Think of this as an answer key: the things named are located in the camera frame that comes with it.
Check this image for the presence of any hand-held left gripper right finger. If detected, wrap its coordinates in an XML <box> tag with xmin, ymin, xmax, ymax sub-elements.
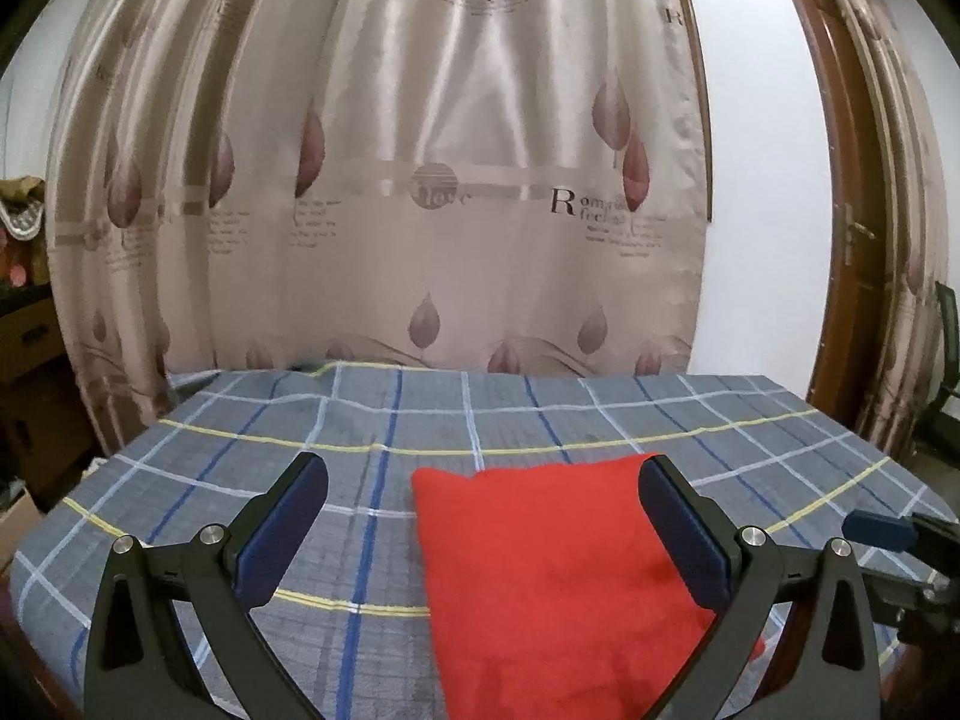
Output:
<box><xmin>637</xmin><ymin>453</ymin><xmax>881</xmax><ymax>720</ymax></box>

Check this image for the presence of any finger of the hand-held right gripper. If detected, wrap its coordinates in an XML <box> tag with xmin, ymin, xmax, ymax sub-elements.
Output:
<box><xmin>861</xmin><ymin>571</ymin><xmax>950</xmax><ymax>612</ymax></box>
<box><xmin>846</xmin><ymin>510</ymin><xmax>960</xmax><ymax>553</ymax></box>

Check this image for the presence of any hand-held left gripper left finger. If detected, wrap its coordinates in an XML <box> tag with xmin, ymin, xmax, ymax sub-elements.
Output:
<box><xmin>84</xmin><ymin>451</ymin><xmax>329</xmax><ymax>720</ymax></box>

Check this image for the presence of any red knit sweater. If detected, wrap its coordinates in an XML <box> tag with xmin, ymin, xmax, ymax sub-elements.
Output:
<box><xmin>411</xmin><ymin>454</ymin><xmax>767</xmax><ymax>720</ymax></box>

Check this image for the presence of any grey plaid blanket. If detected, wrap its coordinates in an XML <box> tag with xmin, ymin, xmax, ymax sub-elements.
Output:
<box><xmin>7</xmin><ymin>360</ymin><xmax>960</xmax><ymax>720</ymax></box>

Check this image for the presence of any black office chair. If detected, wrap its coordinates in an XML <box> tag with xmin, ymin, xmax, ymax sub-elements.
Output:
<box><xmin>909</xmin><ymin>281</ymin><xmax>960</xmax><ymax>460</ymax></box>

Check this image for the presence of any cardboard box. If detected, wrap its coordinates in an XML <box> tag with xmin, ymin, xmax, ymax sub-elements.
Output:
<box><xmin>0</xmin><ymin>486</ymin><xmax>44</xmax><ymax>572</ymax></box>

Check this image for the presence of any wooden drawer cabinet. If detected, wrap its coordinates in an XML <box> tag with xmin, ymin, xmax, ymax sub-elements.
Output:
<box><xmin>0</xmin><ymin>291</ymin><xmax>102</xmax><ymax>470</ymax></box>

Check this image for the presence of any beige leaf print curtain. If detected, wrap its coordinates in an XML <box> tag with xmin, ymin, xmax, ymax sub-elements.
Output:
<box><xmin>45</xmin><ymin>0</ymin><xmax>712</xmax><ymax>460</ymax></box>

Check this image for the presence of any brown wooden door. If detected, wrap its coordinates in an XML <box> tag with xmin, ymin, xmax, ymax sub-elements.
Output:
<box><xmin>765</xmin><ymin>0</ymin><xmax>905</xmax><ymax>440</ymax></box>

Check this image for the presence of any floral cloth with bead trim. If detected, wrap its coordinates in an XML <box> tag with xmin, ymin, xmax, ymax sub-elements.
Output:
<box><xmin>0</xmin><ymin>175</ymin><xmax>49</xmax><ymax>295</ymax></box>

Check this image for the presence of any metal door handle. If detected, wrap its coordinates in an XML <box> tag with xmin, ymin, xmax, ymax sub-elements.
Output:
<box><xmin>837</xmin><ymin>202</ymin><xmax>877</xmax><ymax>268</ymax></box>

